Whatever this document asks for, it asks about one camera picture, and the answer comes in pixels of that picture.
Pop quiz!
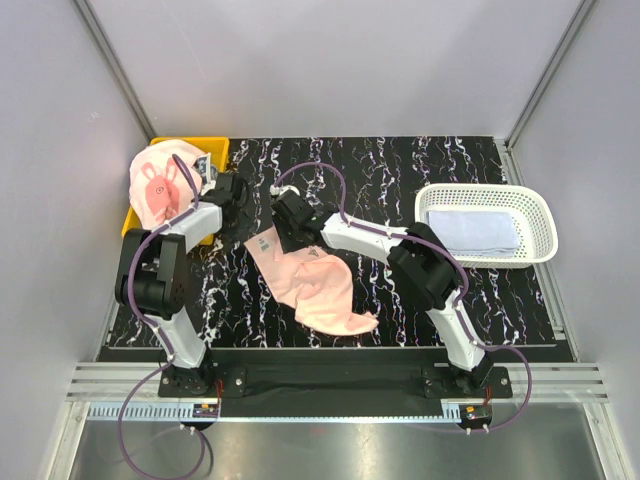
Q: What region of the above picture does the pink hedgehog towel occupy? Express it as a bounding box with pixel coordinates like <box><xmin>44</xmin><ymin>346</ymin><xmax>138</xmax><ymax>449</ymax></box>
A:
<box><xmin>244</xmin><ymin>227</ymin><xmax>378</xmax><ymax>336</ymax></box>

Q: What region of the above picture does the light blue towel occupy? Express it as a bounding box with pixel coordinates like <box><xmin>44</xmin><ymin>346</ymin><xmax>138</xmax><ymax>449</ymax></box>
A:
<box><xmin>425</xmin><ymin>211</ymin><xmax>520</xmax><ymax>257</ymax></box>

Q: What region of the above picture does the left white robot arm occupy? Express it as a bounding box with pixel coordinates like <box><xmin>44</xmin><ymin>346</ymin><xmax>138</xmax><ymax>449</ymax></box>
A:
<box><xmin>115</xmin><ymin>173</ymin><xmax>249</xmax><ymax>396</ymax></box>

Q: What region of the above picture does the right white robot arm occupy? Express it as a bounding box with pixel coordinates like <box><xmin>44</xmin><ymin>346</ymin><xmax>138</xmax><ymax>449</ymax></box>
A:
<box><xmin>270</xmin><ymin>186</ymin><xmax>493</xmax><ymax>397</ymax></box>

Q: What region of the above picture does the blue patterned towel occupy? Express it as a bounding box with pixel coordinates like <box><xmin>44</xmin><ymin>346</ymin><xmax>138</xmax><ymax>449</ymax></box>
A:
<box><xmin>194</xmin><ymin>152</ymin><xmax>219</xmax><ymax>194</ymax></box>

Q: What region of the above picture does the yellow plastic bin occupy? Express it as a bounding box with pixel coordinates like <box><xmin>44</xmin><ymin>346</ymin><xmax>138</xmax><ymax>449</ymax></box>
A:
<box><xmin>121</xmin><ymin>137</ymin><xmax>230</xmax><ymax>234</ymax></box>

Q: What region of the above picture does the pink rabbit towel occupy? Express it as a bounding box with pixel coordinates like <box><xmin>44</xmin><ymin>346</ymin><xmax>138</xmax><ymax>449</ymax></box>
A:
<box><xmin>129</xmin><ymin>139</ymin><xmax>205</xmax><ymax>230</ymax></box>

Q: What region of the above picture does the white perforated plastic basket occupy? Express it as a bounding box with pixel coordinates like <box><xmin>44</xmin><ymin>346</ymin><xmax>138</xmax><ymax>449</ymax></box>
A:
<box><xmin>414</xmin><ymin>183</ymin><xmax>559</xmax><ymax>269</ymax></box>

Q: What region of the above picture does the left controller board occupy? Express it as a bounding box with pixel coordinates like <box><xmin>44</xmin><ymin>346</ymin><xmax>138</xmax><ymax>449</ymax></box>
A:
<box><xmin>192</xmin><ymin>403</ymin><xmax>220</xmax><ymax>419</ymax></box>

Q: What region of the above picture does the controller board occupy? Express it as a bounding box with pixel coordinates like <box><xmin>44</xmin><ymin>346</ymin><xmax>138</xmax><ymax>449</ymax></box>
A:
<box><xmin>192</xmin><ymin>403</ymin><xmax>220</xmax><ymax>419</ymax></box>
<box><xmin>461</xmin><ymin>405</ymin><xmax>493</xmax><ymax>423</ymax></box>

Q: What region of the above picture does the right controller board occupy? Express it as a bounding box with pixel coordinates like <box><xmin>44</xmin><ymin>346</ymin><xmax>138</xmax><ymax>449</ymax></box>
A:
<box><xmin>461</xmin><ymin>405</ymin><xmax>493</xmax><ymax>423</ymax></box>

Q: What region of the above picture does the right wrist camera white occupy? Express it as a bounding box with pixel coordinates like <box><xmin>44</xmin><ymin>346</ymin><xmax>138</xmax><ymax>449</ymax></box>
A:
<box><xmin>269</xmin><ymin>185</ymin><xmax>300</xmax><ymax>198</ymax></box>

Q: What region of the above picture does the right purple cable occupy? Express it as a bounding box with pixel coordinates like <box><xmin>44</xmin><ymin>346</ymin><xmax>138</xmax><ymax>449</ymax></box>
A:
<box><xmin>272</xmin><ymin>162</ymin><xmax>534</xmax><ymax>434</ymax></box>

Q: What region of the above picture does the purple cable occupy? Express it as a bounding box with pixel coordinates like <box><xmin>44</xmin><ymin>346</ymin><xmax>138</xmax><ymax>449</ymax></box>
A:
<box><xmin>117</xmin><ymin>153</ymin><xmax>216</xmax><ymax>475</ymax></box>
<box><xmin>272</xmin><ymin>162</ymin><xmax>534</xmax><ymax>434</ymax></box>

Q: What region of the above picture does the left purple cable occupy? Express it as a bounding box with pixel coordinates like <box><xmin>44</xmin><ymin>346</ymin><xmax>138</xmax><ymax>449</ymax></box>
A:
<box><xmin>117</xmin><ymin>153</ymin><xmax>216</xmax><ymax>475</ymax></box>

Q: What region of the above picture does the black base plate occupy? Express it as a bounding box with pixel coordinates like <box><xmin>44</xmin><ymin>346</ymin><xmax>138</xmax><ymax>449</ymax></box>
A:
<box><xmin>158</xmin><ymin>348</ymin><xmax>513</xmax><ymax>423</ymax></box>

